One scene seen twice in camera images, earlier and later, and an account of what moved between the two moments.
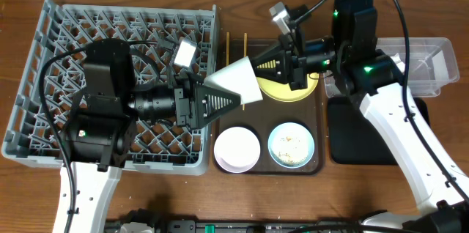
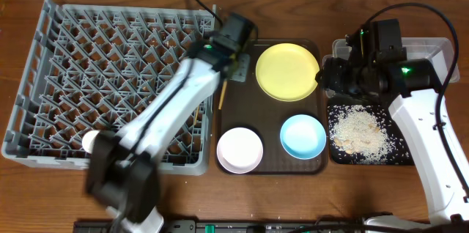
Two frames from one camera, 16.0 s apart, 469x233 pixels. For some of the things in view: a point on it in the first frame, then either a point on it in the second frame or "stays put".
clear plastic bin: x=432 y=64 stays put
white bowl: x=237 y=149 stays put
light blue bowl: x=291 y=145 -> x=303 y=137
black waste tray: x=352 y=138 stays put
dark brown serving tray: x=262 y=118 stays put
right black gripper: x=292 y=64 -> x=333 y=69
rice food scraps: x=291 y=151 -> x=360 y=132
